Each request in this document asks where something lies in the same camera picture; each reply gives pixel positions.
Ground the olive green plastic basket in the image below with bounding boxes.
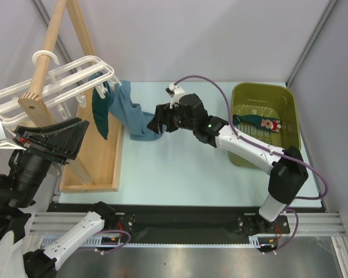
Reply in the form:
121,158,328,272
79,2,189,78
226,82,302,169

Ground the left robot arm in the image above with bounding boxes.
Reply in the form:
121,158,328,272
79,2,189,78
0,118,116,277

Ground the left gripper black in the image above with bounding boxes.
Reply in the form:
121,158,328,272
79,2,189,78
8,115,92,205

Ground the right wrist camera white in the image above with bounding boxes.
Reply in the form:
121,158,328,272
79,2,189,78
166,83,186,109

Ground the dark green sock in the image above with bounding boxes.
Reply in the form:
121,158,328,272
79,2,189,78
92,82,114,140

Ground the aluminium rail frame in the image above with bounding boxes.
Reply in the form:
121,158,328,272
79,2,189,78
30,212,348,277

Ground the blue sock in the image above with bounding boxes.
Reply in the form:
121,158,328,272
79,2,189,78
88,72,166,142

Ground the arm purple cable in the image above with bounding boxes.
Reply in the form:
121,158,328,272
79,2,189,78
75,229,132,255
173,75,329,255

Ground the wooden drying rack frame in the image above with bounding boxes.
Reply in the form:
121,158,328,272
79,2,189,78
18,1,124,192

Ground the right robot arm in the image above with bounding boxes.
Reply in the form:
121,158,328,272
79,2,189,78
147,94,309,233

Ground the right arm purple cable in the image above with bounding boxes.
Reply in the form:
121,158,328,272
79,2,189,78
173,75,329,255

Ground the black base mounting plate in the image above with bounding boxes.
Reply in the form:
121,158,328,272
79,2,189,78
46,204,291,246

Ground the green sock with reindeer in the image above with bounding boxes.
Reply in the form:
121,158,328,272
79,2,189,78
232,114,281,133

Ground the white plastic clip hanger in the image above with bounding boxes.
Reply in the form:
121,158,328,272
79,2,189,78
0,56,121,126

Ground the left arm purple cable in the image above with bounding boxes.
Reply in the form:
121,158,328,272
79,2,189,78
75,229,132,255

